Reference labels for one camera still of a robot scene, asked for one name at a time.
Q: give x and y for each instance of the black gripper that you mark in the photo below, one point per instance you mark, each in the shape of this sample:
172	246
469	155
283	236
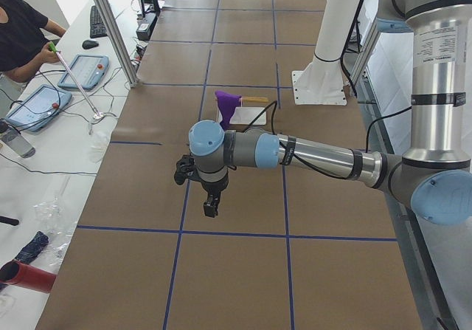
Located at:
214	187

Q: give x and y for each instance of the purple microfiber towel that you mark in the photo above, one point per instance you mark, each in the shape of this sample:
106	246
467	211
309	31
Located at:
227	103

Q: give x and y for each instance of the white wooden towel rack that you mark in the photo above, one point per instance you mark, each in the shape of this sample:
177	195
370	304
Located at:
244	115

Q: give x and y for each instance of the person's hand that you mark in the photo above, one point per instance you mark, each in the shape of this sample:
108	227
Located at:
48	56

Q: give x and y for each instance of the clear crumpled plastic wrap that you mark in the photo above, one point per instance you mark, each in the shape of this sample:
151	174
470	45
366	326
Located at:
58	226

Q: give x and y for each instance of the upper blue teach pendant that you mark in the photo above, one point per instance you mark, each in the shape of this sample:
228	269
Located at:
89	69

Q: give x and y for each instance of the blue teach pendant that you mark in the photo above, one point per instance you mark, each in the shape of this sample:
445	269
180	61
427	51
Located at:
89	69
39	108

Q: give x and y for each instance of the black box with label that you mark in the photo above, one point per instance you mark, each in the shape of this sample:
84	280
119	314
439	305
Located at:
146	26

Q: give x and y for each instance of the lower blue teach pendant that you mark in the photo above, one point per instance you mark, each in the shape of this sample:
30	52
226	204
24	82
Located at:
39	108

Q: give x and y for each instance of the black computer mouse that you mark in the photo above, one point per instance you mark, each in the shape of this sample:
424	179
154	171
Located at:
89	44

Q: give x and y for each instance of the black keyboard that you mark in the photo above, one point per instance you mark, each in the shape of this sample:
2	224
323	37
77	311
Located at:
96	26

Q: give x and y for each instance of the red cylinder bottle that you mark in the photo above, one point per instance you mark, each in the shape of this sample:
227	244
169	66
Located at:
15	273

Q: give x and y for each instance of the person in black shirt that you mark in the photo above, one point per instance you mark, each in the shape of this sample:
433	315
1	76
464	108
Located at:
22	39

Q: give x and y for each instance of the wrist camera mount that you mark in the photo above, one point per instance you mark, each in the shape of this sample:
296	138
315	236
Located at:
186	170

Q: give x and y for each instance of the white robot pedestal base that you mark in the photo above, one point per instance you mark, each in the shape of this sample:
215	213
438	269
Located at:
321	82

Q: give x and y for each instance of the pink rod green handle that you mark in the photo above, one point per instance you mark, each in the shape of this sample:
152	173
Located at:
98	115

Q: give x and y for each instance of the aluminium frame post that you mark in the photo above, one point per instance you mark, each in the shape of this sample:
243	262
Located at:
116	40

